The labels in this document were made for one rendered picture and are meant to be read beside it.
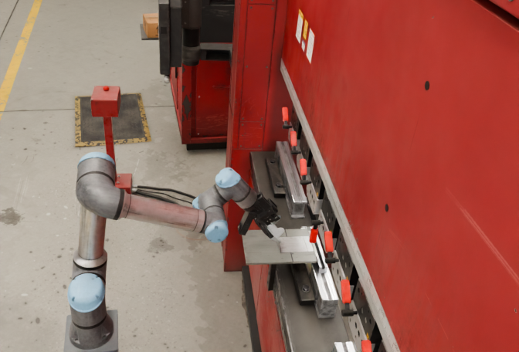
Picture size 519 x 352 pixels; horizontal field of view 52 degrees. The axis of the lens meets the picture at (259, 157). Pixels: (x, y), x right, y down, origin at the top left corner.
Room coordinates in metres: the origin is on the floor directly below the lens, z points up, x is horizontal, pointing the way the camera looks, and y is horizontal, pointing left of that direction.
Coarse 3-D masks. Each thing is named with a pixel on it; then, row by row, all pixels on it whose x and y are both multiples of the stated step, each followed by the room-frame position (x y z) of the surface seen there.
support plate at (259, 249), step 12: (252, 240) 1.54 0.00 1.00; (264, 240) 1.54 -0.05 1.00; (252, 252) 1.47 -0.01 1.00; (264, 252) 1.47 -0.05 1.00; (276, 252) 1.48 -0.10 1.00; (288, 252) 1.49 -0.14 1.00; (300, 252) 1.49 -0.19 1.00; (312, 252) 1.50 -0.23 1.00; (252, 264) 1.42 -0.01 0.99; (264, 264) 1.42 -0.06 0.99
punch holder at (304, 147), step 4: (300, 136) 1.83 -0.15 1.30; (304, 136) 1.78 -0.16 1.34; (300, 140) 1.82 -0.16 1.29; (304, 140) 1.77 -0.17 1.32; (300, 144) 1.81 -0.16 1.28; (304, 144) 1.76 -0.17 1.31; (308, 144) 1.72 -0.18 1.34; (300, 148) 1.81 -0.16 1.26; (304, 148) 1.75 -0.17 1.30; (308, 148) 1.70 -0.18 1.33; (304, 152) 1.75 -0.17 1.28; (308, 152) 1.69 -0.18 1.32; (300, 156) 1.78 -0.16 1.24; (304, 156) 1.74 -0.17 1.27; (308, 156) 1.69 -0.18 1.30; (312, 156) 1.69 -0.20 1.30; (308, 160) 1.69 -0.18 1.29; (308, 164) 1.69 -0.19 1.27; (308, 168) 1.69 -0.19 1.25; (308, 172) 1.69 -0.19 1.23; (300, 176) 1.74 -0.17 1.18
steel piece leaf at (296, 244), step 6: (282, 240) 1.55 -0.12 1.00; (288, 240) 1.55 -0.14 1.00; (294, 240) 1.56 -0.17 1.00; (300, 240) 1.56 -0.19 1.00; (282, 246) 1.52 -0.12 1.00; (288, 246) 1.52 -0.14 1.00; (294, 246) 1.52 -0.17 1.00; (300, 246) 1.53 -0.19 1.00; (306, 246) 1.53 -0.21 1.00; (282, 252) 1.48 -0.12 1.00
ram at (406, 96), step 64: (320, 0) 1.84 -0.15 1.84; (384, 0) 1.28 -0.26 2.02; (448, 0) 0.98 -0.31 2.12; (320, 64) 1.73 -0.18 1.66; (384, 64) 1.20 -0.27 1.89; (448, 64) 0.92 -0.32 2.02; (512, 64) 0.75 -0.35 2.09; (320, 128) 1.61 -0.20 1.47; (384, 128) 1.12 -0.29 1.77; (448, 128) 0.86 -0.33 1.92; (512, 128) 0.70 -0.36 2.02; (384, 192) 1.03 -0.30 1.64; (448, 192) 0.79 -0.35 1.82; (512, 192) 0.65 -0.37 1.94; (384, 256) 0.95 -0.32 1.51; (448, 256) 0.73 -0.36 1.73; (512, 256) 0.60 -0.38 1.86; (448, 320) 0.67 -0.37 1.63; (512, 320) 0.55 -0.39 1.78
